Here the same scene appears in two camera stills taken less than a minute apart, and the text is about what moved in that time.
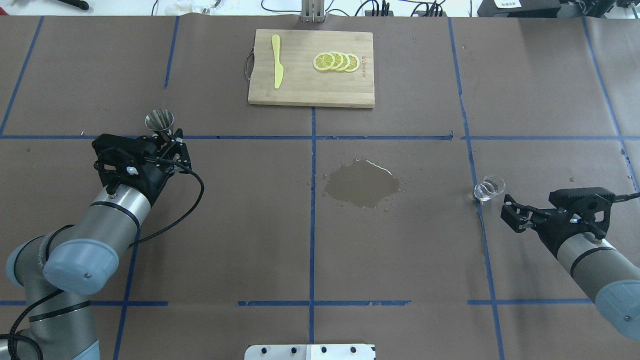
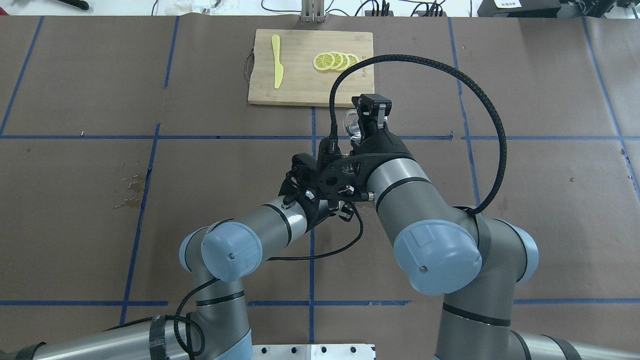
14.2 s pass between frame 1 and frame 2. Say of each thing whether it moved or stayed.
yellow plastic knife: stayed
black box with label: stayed
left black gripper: moved
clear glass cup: moved
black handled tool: stayed
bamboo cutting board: stayed
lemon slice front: stayed
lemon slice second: stayed
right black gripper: moved
